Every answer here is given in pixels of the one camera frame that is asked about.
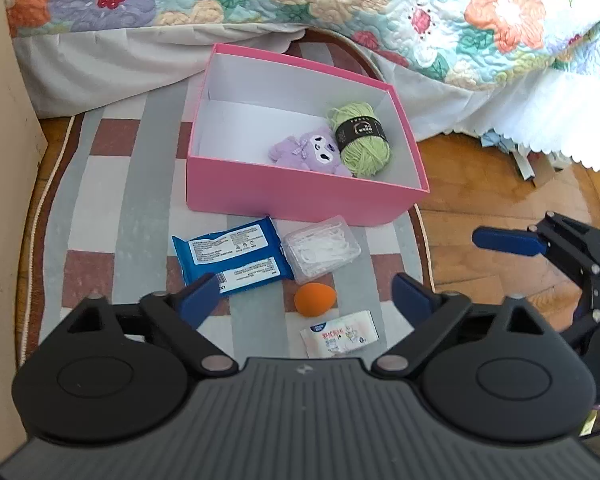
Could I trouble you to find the purple plush toy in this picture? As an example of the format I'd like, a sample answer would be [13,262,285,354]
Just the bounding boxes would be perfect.
[268,127,352,177]

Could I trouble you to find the pink cardboard box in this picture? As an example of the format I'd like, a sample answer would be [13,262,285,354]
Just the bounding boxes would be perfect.
[185,44,429,226]

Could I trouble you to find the blue wet wipes pack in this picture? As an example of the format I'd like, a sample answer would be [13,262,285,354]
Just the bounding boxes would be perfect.
[172,217,294,296]

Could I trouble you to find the green yarn ball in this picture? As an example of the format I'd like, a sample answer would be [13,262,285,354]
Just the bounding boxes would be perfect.
[326,102,391,178]

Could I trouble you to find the paper scraps under bed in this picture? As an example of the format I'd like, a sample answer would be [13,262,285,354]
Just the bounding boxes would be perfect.
[480,130,600,201]

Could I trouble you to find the striped checkered rug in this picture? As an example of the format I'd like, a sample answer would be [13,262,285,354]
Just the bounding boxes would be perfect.
[16,30,432,364]

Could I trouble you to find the orange makeup sponge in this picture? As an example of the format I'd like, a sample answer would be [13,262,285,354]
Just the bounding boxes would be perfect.
[294,283,337,318]

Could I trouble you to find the white tissue pack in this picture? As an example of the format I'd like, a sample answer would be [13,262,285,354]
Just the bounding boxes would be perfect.
[300,310,378,359]

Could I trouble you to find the beige wooden cabinet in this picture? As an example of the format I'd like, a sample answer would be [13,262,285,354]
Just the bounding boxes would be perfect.
[0,0,46,462]

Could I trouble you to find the clear plastic floss box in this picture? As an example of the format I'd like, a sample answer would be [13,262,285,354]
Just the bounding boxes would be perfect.
[282,216,362,285]

